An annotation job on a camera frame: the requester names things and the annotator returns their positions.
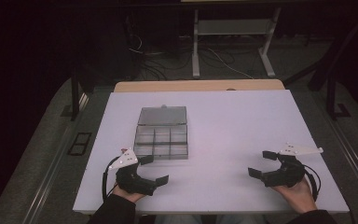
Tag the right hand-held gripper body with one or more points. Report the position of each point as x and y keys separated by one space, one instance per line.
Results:
x=289 y=172

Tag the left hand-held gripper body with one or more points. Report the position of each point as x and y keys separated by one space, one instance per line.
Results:
x=130 y=182

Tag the person's left hand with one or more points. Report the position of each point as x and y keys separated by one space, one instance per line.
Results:
x=130 y=196

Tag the person's right hand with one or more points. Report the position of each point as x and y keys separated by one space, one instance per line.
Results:
x=298 y=197

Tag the clear plastic compartment box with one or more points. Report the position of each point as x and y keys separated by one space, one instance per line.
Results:
x=161 y=137

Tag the black metal stand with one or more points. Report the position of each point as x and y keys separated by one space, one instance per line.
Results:
x=74 y=93
x=331 y=93

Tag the wooden table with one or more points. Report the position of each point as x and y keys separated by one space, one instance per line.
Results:
x=199 y=85

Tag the white metal stand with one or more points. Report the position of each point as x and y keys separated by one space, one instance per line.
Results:
x=234 y=27

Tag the metal floor rail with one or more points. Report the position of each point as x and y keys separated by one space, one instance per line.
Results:
x=351 y=149
x=49 y=177

